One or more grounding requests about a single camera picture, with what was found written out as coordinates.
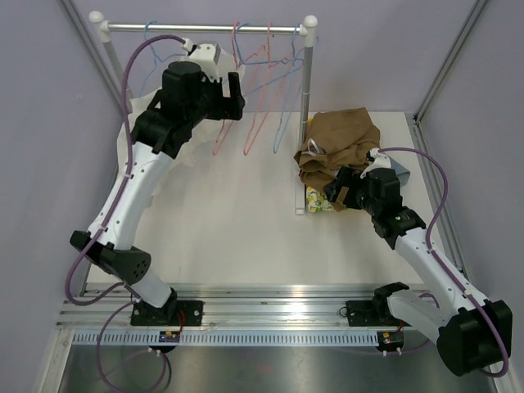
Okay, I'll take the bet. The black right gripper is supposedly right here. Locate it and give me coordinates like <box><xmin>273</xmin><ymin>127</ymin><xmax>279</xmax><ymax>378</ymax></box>
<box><xmin>323</xmin><ymin>166</ymin><xmax>381</xmax><ymax>217</ymax></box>

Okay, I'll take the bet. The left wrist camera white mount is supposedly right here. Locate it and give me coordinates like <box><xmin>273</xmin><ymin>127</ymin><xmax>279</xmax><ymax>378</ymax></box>
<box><xmin>182</xmin><ymin>38</ymin><xmax>221</xmax><ymax>82</ymax></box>

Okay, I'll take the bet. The light blue denim garment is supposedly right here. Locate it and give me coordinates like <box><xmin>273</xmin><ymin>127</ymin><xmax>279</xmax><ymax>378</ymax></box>
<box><xmin>390</xmin><ymin>157</ymin><xmax>411</xmax><ymax>187</ymax></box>

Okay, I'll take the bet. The white dress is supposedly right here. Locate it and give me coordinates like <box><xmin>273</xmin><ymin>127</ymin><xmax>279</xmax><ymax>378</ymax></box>
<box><xmin>117</xmin><ymin>57</ymin><xmax>241</xmax><ymax>216</ymax></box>

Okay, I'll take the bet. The pink hanger of brown skirt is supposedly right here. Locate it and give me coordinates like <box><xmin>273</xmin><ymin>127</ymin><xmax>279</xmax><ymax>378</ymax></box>
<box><xmin>211</xmin><ymin>20</ymin><xmax>271</xmax><ymax>156</ymax></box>

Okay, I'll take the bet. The blue hanger of red skirt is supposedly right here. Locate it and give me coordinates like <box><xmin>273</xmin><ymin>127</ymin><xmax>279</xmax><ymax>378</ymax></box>
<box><xmin>273</xmin><ymin>25</ymin><xmax>299</xmax><ymax>154</ymax></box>

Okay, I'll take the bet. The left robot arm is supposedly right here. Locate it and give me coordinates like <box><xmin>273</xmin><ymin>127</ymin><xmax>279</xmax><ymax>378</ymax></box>
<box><xmin>70</xmin><ymin>61</ymin><xmax>245</xmax><ymax>325</ymax></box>

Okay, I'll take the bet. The blue hanger of white dress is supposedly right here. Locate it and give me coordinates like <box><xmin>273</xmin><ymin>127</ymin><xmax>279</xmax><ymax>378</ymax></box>
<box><xmin>139</xmin><ymin>20</ymin><xmax>171</xmax><ymax>97</ymax></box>

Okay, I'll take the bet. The brown skirt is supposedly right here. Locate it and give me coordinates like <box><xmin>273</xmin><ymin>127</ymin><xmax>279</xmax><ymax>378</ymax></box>
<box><xmin>294</xmin><ymin>107</ymin><xmax>381</xmax><ymax>211</ymax></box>

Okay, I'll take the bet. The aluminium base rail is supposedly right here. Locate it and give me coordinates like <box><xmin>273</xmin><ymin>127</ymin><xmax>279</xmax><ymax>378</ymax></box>
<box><xmin>55</xmin><ymin>282</ymin><xmax>501</xmax><ymax>349</ymax></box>

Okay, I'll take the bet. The pink hanger of lemon skirt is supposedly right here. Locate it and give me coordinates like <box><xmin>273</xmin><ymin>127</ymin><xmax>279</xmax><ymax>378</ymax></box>
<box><xmin>242</xmin><ymin>23</ymin><xmax>282</xmax><ymax>156</ymax></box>

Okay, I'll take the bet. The blue hanger of denim garment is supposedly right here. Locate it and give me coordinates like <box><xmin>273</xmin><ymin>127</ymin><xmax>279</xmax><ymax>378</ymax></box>
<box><xmin>233</xmin><ymin>22</ymin><xmax>305</xmax><ymax>75</ymax></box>

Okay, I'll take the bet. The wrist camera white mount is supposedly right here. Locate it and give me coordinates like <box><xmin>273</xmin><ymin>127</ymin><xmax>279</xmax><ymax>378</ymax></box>
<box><xmin>182</xmin><ymin>38</ymin><xmax>221</xmax><ymax>82</ymax></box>
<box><xmin>360</xmin><ymin>147</ymin><xmax>391</xmax><ymax>179</ymax></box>

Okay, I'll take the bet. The metal clothes rack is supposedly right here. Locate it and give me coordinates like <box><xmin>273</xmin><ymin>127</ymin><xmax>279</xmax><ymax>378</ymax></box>
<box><xmin>88</xmin><ymin>11</ymin><xmax>319</xmax><ymax>216</ymax></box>

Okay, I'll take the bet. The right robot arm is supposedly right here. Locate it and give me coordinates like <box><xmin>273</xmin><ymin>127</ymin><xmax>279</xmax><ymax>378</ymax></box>
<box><xmin>324</xmin><ymin>167</ymin><xmax>513</xmax><ymax>378</ymax></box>

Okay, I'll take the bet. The lemon print skirt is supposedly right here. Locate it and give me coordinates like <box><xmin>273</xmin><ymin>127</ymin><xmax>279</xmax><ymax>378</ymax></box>
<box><xmin>305</xmin><ymin>187</ymin><xmax>334</xmax><ymax>213</ymax></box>

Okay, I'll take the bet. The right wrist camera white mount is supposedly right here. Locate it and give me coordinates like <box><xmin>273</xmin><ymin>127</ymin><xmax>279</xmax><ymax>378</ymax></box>
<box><xmin>360</xmin><ymin>147</ymin><xmax>391</xmax><ymax>179</ymax></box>

